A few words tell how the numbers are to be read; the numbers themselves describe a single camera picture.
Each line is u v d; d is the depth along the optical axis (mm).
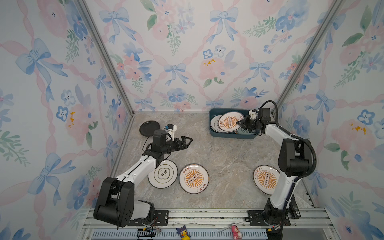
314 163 469
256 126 840
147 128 1130
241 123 949
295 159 533
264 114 787
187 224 732
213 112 1136
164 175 879
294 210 741
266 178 868
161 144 663
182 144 747
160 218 734
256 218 732
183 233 678
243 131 1065
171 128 769
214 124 1103
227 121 1012
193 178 860
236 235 675
